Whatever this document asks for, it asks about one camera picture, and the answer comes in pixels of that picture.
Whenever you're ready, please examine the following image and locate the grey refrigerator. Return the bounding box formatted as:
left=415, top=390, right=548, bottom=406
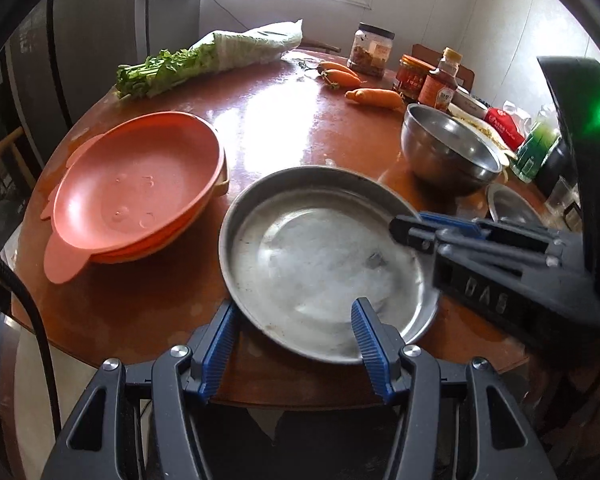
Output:
left=0, top=0, right=151, bottom=201

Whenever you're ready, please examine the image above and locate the white dish of food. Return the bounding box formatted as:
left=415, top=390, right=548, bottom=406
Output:
left=449, top=109, right=518, bottom=183

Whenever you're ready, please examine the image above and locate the salmon pink eared plate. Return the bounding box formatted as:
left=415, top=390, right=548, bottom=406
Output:
left=40, top=111, right=225, bottom=283

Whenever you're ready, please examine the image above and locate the green plastic bottle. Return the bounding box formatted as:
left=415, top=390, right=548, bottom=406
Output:
left=510, top=105, right=563, bottom=183

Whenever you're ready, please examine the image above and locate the curved wooden chair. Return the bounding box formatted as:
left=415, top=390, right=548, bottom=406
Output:
left=300, top=39, right=342, bottom=55

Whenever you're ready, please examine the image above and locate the brown sauce bottle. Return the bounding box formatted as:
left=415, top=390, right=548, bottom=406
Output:
left=419, top=47, right=463, bottom=112

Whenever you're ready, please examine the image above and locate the clear drinking glass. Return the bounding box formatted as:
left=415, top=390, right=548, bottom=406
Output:
left=545, top=177, right=582, bottom=222

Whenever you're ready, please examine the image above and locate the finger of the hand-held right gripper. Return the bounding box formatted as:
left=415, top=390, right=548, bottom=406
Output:
left=419, top=211, right=564, bottom=254
left=389, top=214, right=564, bottom=270

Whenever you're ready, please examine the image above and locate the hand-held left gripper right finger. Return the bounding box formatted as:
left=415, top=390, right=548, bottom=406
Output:
left=350, top=297, right=558, bottom=480

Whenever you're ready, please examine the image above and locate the large steel bowl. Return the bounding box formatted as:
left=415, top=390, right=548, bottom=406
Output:
left=401, top=104, right=503, bottom=196

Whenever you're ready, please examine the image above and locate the orange chair back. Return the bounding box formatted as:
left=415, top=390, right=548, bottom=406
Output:
left=411, top=44, right=476, bottom=88

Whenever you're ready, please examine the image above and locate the celery bunch in plastic bag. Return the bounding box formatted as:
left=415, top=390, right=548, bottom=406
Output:
left=116, top=19, right=304, bottom=100

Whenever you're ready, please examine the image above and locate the white ceramic bowl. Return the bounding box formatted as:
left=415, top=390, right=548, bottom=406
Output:
left=450, top=87, right=491, bottom=117

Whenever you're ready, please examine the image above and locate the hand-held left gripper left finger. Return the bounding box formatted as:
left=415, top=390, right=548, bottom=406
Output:
left=40, top=300, right=241, bottom=480

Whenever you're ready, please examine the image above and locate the small steel bowl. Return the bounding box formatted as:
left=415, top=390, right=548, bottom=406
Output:
left=486, top=182, right=543, bottom=226

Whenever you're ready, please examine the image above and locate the round metal plate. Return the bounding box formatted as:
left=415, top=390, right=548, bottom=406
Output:
left=218, top=165, right=441, bottom=365

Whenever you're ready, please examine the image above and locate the clear jar with black lid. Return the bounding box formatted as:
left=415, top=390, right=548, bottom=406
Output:
left=348, top=22, right=396, bottom=79

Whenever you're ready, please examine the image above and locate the orange plate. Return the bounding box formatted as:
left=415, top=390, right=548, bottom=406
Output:
left=90, top=150, right=227, bottom=261

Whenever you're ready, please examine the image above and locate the red chili sauce jar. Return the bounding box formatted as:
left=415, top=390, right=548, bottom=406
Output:
left=394, top=54, right=437, bottom=102

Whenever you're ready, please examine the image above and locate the red packet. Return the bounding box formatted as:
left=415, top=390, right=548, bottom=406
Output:
left=484, top=106, right=528, bottom=151

